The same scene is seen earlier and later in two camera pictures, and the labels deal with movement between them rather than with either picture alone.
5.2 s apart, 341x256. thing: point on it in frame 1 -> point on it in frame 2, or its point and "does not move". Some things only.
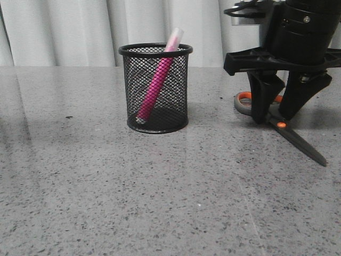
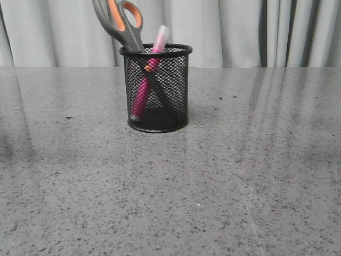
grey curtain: x=90 y=33 does not move
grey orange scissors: x=242 y=101 -> x=122 y=21
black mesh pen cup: x=156 y=82 does not move
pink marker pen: x=159 y=77 -> x=150 y=71
